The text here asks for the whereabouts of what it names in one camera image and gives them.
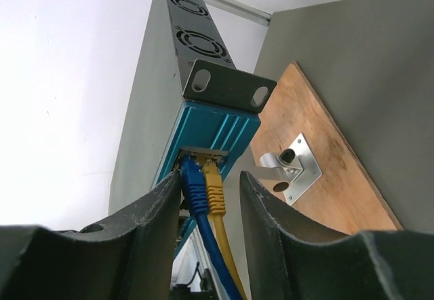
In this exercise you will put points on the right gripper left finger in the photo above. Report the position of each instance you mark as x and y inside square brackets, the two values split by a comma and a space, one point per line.
[127, 255]

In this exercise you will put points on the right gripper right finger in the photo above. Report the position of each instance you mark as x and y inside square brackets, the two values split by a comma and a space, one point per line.
[291, 256]

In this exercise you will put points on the wooden support block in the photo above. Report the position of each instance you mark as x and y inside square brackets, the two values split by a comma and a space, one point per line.
[344, 198]

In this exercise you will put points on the metal bracket with rod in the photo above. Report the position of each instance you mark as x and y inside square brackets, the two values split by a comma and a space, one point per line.
[291, 172]

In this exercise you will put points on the dark grey network switch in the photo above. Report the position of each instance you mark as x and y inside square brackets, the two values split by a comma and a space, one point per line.
[187, 97]

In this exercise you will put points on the aluminium rail frame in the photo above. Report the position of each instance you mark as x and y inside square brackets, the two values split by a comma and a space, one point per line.
[242, 10]

